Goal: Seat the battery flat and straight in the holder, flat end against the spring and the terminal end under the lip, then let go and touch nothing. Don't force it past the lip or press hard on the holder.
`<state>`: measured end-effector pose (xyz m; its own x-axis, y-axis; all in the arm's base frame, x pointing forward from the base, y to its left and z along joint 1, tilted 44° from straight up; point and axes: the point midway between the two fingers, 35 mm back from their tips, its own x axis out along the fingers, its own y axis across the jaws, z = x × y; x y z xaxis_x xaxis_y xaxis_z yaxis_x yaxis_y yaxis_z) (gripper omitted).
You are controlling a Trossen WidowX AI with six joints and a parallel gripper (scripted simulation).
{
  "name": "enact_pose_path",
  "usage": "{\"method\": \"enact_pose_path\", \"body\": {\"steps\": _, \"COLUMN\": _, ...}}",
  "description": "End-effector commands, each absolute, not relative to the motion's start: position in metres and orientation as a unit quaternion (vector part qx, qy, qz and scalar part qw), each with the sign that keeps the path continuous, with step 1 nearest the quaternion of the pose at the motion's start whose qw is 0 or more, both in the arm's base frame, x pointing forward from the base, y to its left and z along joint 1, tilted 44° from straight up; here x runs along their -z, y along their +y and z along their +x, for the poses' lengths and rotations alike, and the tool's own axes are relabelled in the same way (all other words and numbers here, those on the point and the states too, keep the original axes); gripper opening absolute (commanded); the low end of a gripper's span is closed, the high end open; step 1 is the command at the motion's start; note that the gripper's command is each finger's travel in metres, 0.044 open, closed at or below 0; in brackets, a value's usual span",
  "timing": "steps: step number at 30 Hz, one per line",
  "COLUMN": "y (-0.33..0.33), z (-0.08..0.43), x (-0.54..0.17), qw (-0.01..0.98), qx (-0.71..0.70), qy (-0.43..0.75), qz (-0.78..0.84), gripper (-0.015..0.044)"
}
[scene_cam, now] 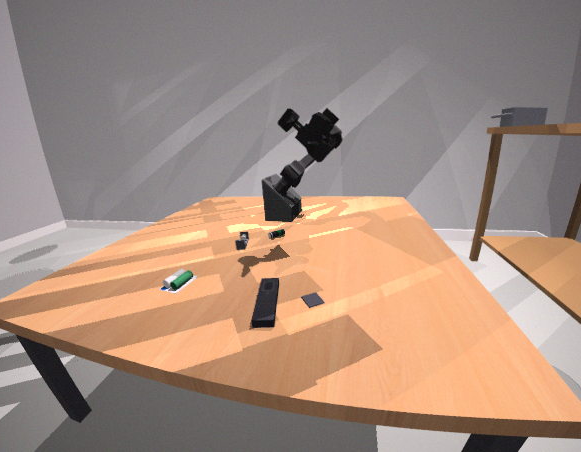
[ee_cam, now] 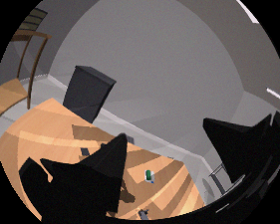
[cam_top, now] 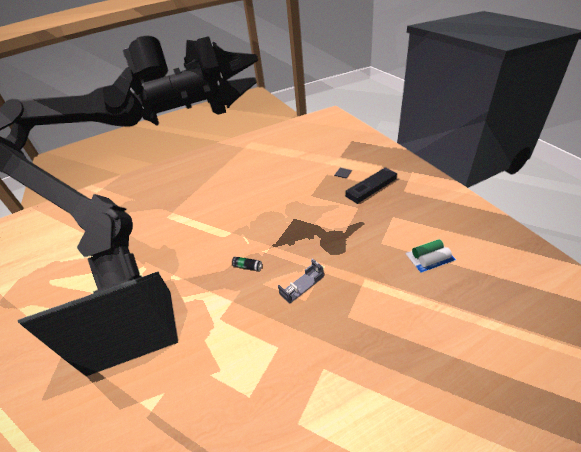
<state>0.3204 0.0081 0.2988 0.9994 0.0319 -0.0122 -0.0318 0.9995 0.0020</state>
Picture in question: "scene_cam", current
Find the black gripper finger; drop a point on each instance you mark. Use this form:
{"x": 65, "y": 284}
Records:
{"x": 312, "y": 150}
{"x": 289, "y": 121}

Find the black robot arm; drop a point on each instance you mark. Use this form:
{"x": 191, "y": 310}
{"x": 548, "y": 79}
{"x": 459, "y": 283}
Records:
{"x": 324, "y": 125}

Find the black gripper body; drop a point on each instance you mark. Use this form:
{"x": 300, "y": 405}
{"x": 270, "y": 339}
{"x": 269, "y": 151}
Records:
{"x": 306, "y": 135}

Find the black battery holder with metal spring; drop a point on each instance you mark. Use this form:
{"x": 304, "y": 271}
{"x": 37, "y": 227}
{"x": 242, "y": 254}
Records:
{"x": 242, "y": 242}

